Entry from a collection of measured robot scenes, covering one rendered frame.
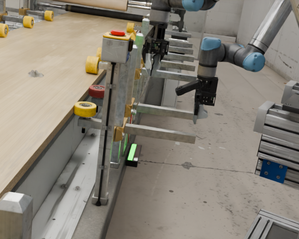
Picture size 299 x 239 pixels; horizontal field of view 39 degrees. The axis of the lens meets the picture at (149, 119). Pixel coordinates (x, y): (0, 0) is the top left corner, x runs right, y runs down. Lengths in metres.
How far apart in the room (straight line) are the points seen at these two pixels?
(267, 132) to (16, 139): 0.85
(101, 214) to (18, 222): 0.80
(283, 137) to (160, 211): 1.33
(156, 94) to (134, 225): 2.23
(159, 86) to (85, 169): 2.85
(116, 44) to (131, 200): 1.74
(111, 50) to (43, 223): 0.58
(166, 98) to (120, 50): 3.25
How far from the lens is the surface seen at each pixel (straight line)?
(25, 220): 0.52
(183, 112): 1.78
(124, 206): 2.69
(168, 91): 4.36
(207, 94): 1.74
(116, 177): 1.51
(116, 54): 1.15
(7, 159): 1.14
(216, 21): 10.71
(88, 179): 1.65
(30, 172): 1.29
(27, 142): 1.24
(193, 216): 2.72
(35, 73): 1.92
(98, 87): 1.79
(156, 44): 1.61
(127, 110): 1.71
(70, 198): 1.52
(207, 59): 1.70
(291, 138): 1.54
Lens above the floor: 1.40
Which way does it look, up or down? 19 degrees down
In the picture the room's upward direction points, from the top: 8 degrees clockwise
